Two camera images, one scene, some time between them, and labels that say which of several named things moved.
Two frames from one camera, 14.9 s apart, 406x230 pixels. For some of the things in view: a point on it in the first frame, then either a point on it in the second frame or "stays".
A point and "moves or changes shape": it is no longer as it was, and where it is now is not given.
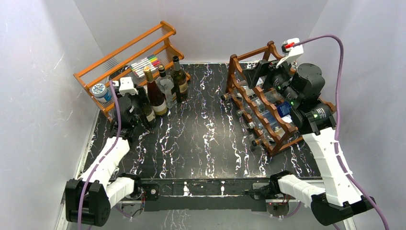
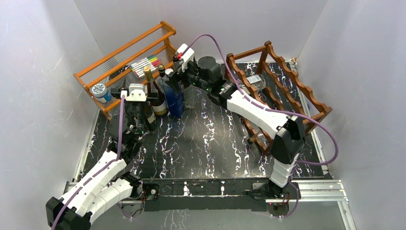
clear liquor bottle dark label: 167,84 stays
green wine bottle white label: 148,113 stays
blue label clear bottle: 276,112 moves or changes shape
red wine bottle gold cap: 158,100 stays
